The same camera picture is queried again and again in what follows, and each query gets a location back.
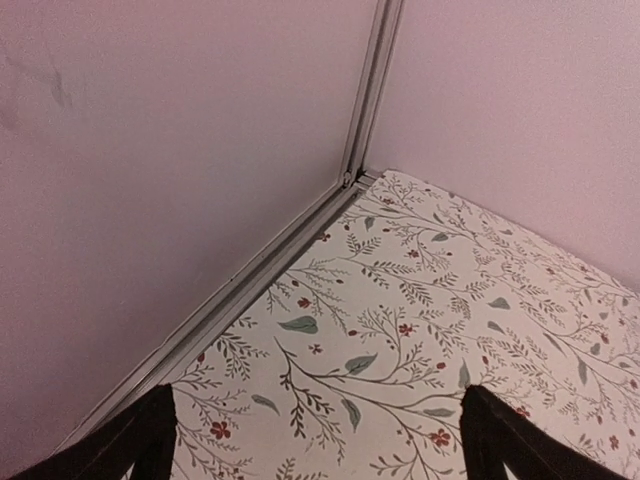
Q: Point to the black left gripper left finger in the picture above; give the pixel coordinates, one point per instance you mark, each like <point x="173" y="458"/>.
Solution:
<point x="139" y="441"/>

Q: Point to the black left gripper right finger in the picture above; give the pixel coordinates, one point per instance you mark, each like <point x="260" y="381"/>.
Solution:
<point x="498" y="442"/>

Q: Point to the floral patterned table mat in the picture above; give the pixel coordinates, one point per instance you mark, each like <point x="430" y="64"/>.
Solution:
<point x="353" y="363"/>

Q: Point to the left side aluminium base rail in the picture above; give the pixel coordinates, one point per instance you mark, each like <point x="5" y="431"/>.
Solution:
<point x="225" y="305"/>

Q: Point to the left aluminium frame post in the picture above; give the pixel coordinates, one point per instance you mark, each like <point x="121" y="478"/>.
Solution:
<point x="382" y="39"/>

